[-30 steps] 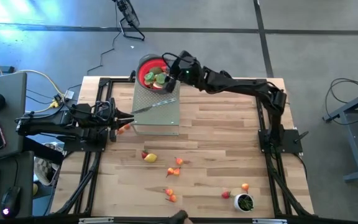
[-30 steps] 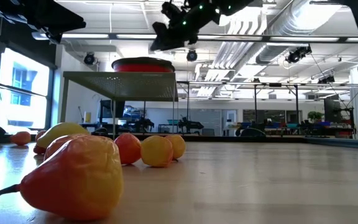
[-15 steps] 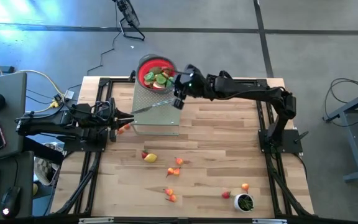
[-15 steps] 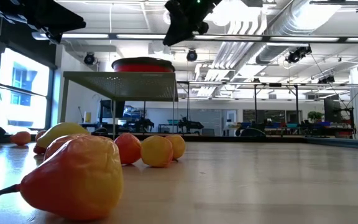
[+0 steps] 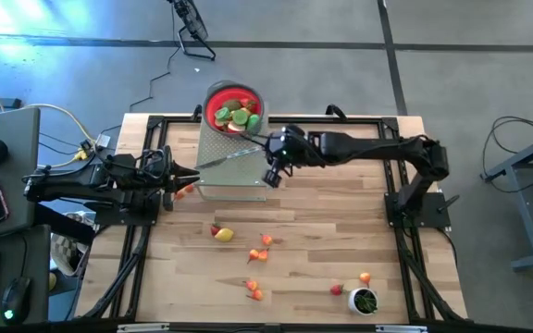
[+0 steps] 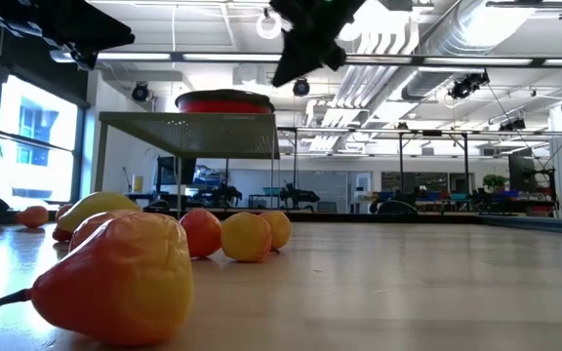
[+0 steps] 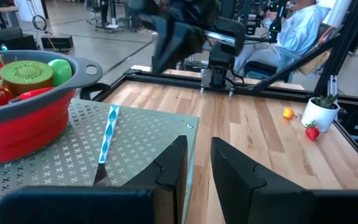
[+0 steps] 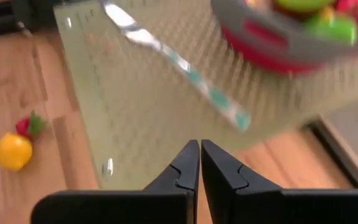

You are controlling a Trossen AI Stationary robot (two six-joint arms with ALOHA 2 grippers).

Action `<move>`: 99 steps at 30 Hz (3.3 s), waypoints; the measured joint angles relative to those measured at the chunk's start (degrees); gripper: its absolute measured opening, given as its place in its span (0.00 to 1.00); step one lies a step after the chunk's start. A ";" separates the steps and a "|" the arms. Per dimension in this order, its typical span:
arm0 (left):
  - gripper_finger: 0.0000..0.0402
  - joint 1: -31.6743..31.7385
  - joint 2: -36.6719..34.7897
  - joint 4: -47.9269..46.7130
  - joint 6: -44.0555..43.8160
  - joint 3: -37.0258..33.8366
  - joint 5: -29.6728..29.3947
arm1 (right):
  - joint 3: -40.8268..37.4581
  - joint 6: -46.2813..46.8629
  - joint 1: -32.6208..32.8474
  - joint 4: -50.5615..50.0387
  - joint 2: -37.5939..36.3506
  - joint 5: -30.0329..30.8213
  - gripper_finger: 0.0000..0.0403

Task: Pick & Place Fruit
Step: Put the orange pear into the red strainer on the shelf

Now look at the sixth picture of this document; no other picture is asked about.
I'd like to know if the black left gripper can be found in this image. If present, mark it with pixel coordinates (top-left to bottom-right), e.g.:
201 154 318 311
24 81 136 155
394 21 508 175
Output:
0 0 136 70

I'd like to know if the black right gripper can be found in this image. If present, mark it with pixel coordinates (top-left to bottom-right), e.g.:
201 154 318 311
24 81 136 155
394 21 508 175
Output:
269 0 368 89

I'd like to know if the red collapsible colander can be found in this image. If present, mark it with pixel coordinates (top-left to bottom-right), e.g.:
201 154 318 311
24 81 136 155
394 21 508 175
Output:
174 88 276 115

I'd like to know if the green perforated metal shelf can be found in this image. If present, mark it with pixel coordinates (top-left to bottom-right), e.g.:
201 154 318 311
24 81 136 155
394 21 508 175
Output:
94 110 282 220

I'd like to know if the yellow mango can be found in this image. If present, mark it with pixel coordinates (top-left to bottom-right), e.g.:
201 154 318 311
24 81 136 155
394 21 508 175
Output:
56 191 143 234

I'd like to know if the red strawberry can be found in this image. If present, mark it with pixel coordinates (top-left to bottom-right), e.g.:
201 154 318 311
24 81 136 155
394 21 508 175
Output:
51 226 73 244

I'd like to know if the small orange fruit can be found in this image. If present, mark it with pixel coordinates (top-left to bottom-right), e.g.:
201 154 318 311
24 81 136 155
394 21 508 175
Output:
259 210 293 251

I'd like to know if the black ceiling spotlight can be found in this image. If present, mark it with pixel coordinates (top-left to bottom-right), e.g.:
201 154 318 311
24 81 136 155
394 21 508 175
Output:
292 76 311 98
131 81 151 103

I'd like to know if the white ceiling pipe bundle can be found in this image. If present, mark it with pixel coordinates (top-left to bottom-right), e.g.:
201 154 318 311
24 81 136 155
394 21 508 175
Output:
304 19 426 153

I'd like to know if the black monitor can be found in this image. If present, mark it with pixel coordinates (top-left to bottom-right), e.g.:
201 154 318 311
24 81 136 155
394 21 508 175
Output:
156 155 198 187
507 154 537 194

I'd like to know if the green potted plant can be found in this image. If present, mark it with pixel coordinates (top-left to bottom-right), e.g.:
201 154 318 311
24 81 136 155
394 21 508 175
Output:
481 173 508 194

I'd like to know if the white ring light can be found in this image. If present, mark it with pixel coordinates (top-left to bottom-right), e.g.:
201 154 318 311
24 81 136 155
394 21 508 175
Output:
255 13 283 41

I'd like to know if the silver ventilation duct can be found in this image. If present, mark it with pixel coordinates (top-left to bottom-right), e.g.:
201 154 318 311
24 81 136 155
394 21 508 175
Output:
397 0 536 102

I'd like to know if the black background rack frame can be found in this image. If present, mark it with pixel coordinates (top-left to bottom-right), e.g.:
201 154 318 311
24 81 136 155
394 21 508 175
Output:
275 125 562 197

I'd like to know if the black ceiling camera cluster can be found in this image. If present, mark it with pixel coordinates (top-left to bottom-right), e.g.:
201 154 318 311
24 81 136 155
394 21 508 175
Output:
446 69 491 101

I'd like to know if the black clamp handle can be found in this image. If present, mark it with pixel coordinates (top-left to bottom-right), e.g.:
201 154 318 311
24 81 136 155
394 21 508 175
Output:
377 199 420 223
143 198 171 214

